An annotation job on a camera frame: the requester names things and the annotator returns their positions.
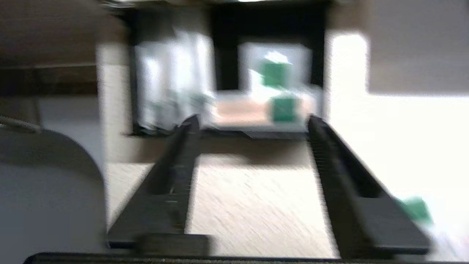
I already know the vanity kit packet green label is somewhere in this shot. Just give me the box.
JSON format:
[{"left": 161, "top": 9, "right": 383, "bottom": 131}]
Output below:
[{"left": 237, "top": 41, "right": 314, "bottom": 92}]

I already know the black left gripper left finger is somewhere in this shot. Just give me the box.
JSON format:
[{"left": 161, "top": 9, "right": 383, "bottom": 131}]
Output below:
[{"left": 106, "top": 114, "right": 202, "bottom": 248}]

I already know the long white packet green band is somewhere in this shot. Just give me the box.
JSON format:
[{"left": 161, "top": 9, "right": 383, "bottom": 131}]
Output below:
[{"left": 213, "top": 92, "right": 317, "bottom": 127}]

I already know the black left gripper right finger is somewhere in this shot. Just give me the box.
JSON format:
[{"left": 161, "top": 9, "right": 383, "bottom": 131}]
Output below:
[{"left": 307, "top": 114, "right": 432, "bottom": 258}]

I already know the black amenity drawer box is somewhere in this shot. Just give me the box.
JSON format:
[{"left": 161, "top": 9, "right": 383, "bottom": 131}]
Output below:
[{"left": 126, "top": 0, "right": 328, "bottom": 138}]

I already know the small white green-label packet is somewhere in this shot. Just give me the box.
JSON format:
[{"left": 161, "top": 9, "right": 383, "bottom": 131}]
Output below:
[{"left": 394, "top": 196, "right": 446, "bottom": 239}]

